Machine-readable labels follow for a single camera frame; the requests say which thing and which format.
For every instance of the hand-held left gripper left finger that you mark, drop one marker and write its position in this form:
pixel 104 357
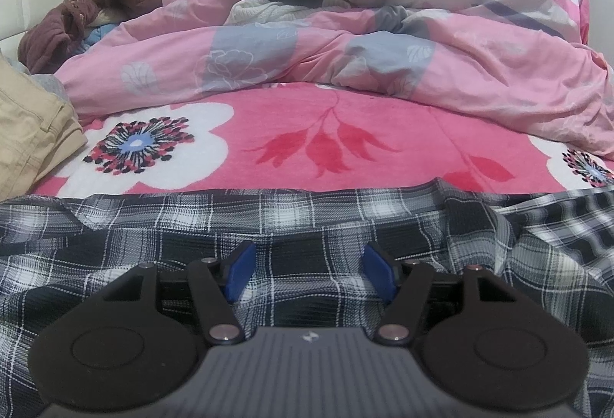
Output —
pixel 240 272

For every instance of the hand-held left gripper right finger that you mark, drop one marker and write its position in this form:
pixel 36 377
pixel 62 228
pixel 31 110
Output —
pixel 379 269

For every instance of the black white plaid pants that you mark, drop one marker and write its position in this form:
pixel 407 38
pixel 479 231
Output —
pixel 312 216

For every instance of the pink floral fleece blanket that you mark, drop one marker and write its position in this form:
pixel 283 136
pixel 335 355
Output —
pixel 288 135

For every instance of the pink patterned duvet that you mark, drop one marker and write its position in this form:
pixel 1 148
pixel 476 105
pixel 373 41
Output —
pixel 431 53

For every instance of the folded beige pants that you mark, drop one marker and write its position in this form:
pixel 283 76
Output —
pixel 29 130

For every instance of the grey cloth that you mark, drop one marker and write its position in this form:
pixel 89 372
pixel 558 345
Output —
pixel 398 15

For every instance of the white knitted cloth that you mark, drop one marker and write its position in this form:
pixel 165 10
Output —
pixel 264 10

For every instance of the light blue cloth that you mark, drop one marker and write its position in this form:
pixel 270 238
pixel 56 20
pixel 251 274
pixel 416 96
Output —
pixel 100 33

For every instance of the maroon cloth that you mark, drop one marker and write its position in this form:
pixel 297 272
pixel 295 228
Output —
pixel 52 29

